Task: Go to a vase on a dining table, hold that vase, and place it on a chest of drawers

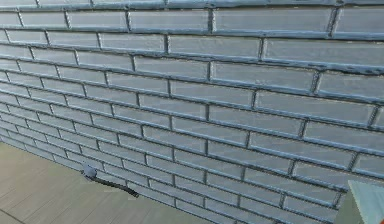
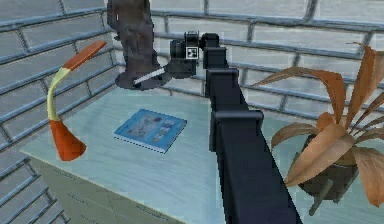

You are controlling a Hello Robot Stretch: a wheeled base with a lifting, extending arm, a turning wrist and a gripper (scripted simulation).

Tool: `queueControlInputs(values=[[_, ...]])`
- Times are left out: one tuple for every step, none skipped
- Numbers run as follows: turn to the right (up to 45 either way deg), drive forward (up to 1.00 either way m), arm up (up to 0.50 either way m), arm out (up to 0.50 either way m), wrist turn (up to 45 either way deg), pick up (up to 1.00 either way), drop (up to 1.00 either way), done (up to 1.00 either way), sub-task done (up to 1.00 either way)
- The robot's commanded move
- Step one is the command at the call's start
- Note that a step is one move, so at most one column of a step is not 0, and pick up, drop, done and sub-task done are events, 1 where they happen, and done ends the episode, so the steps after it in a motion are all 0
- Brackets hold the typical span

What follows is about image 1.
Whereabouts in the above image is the pale green flat panel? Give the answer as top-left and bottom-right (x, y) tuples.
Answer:
(347, 179), (384, 224)

